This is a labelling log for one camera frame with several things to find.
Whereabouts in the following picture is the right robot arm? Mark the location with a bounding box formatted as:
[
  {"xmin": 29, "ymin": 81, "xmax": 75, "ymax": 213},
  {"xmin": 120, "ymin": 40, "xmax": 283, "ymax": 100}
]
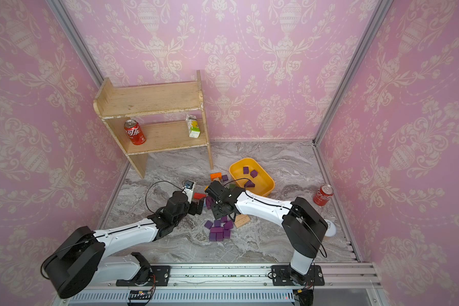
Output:
[{"xmin": 205, "ymin": 181, "xmax": 328, "ymax": 287}]

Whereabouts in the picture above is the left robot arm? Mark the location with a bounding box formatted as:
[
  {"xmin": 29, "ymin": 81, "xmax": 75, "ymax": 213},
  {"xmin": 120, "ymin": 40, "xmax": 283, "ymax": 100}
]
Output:
[{"xmin": 40, "ymin": 191, "xmax": 204, "ymax": 299}]

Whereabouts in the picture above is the yellow plastic storage bin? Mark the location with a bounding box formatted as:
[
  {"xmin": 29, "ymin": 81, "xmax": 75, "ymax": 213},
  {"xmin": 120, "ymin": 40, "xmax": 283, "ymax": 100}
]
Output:
[{"xmin": 229, "ymin": 158, "xmax": 275, "ymax": 196}]

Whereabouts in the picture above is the purple brick middle pile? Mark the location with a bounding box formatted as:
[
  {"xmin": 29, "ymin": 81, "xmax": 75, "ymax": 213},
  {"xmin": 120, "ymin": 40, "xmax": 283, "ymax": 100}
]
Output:
[{"xmin": 205, "ymin": 196, "xmax": 214, "ymax": 210}]

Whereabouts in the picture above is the red flat brick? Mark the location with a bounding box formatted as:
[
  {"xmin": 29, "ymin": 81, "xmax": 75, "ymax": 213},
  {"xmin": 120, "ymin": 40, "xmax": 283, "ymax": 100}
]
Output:
[{"xmin": 193, "ymin": 193, "xmax": 206, "ymax": 200}]

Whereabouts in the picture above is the natural wood plank brick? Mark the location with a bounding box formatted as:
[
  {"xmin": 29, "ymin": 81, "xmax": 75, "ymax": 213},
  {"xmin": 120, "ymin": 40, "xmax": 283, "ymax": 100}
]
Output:
[{"xmin": 234, "ymin": 214, "xmax": 251, "ymax": 228}]

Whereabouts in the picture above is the purple brick cluster bottom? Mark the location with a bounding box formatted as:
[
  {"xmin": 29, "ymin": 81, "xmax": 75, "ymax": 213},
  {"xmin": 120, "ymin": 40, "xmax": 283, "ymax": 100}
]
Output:
[{"xmin": 204, "ymin": 216, "xmax": 235, "ymax": 242}]

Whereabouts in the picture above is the green white juice carton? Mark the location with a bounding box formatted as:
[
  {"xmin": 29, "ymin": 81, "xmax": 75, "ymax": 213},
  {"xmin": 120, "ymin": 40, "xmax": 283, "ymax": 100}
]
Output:
[{"xmin": 186, "ymin": 114, "xmax": 201, "ymax": 138}]

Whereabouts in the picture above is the red cola can on table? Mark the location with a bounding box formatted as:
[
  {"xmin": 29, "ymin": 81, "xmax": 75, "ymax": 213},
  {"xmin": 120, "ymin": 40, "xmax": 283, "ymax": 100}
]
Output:
[{"xmin": 313, "ymin": 184, "xmax": 334, "ymax": 207}]

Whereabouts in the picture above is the red cola can on shelf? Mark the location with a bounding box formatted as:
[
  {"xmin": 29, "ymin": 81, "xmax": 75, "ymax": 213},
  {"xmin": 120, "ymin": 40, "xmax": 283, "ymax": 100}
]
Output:
[{"xmin": 124, "ymin": 119, "xmax": 146, "ymax": 145}]

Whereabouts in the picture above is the wooden two-tier shelf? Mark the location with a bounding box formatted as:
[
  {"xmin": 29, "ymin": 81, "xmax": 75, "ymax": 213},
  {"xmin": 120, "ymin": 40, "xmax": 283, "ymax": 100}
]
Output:
[{"xmin": 93, "ymin": 70, "xmax": 214, "ymax": 178}]

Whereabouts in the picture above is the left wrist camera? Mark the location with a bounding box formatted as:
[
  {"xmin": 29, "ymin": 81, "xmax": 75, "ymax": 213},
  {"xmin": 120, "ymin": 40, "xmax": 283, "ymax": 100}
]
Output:
[{"xmin": 183, "ymin": 181, "xmax": 196, "ymax": 203}]

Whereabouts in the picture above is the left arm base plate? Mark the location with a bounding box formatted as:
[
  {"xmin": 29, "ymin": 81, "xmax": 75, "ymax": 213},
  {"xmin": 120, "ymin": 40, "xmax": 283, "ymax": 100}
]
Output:
[{"xmin": 116, "ymin": 265, "xmax": 171, "ymax": 287}]

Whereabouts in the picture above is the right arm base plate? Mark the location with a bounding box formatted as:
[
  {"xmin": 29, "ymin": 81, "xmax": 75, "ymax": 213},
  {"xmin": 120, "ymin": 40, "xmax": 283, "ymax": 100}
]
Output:
[{"xmin": 267, "ymin": 264, "xmax": 325, "ymax": 287}]

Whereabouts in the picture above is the aluminium front rail frame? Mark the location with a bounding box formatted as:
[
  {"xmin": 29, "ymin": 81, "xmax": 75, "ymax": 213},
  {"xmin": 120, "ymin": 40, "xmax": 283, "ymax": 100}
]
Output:
[{"xmin": 53, "ymin": 263, "xmax": 388, "ymax": 305}]

